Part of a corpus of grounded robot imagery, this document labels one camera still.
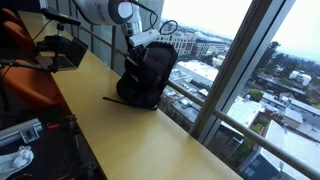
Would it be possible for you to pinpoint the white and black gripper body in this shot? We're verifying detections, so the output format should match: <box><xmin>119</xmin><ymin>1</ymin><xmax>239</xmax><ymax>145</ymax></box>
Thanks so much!
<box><xmin>125</xmin><ymin>36</ymin><xmax>146</xmax><ymax>62</ymax></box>

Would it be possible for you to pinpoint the black backpack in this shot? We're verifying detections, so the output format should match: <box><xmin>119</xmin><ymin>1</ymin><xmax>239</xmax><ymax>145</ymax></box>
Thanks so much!
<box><xmin>104</xmin><ymin>42</ymin><xmax>178</xmax><ymax>110</ymax></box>

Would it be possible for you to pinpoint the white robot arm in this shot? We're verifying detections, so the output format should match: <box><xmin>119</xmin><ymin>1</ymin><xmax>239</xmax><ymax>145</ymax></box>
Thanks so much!
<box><xmin>72</xmin><ymin>0</ymin><xmax>143</xmax><ymax>53</ymax></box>

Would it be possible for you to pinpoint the open laptop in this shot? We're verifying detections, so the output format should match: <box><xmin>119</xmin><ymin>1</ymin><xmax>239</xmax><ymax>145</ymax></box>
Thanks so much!
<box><xmin>36</xmin><ymin>37</ymin><xmax>88</xmax><ymax>71</ymax></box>

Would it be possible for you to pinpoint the orange chair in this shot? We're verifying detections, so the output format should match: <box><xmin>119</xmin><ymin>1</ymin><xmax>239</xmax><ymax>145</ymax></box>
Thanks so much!
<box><xmin>1</xmin><ymin>60</ymin><xmax>65</xmax><ymax>108</ymax></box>
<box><xmin>1</xmin><ymin>8</ymin><xmax>38</xmax><ymax>58</ymax></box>

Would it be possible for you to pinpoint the white cloth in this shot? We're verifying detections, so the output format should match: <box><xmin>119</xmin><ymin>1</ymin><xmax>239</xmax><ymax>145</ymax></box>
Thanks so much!
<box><xmin>0</xmin><ymin>146</ymin><xmax>34</xmax><ymax>180</ymax></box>

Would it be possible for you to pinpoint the metal window railing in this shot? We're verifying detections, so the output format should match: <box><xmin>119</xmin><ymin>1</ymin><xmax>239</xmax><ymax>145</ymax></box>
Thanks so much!
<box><xmin>79</xmin><ymin>25</ymin><xmax>320</xmax><ymax>179</ymax></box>

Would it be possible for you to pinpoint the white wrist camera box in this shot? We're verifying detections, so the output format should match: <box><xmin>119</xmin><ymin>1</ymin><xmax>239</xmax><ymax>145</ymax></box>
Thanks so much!
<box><xmin>129</xmin><ymin>29</ymin><xmax>160</xmax><ymax>46</ymax></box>

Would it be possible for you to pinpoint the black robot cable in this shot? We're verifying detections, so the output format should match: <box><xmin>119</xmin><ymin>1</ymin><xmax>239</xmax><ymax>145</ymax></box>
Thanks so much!
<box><xmin>128</xmin><ymin>0</ymin><xmax>179</xmax><ymax>36</ymax></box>

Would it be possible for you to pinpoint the black camera on stand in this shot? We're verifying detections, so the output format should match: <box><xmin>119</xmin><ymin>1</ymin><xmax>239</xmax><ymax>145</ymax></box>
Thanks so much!
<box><xmin>41</xmin><ymin>8</ymin><xmax>80</xmax><ymax>57</ymax></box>

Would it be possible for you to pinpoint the red handled clamp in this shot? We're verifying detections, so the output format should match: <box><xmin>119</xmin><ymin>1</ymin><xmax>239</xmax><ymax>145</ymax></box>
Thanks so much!
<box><xmin>46</xmin><ymin>115</ymin><xmax>77</xmax><ymax>130</ymax></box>

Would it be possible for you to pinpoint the aluminium rail bracket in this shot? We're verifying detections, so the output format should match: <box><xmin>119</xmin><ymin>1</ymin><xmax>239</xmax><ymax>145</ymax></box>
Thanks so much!
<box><xmin>0</xmin><ymin>118</ymin><xmax>42</xmax><ymax>147</ymax></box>

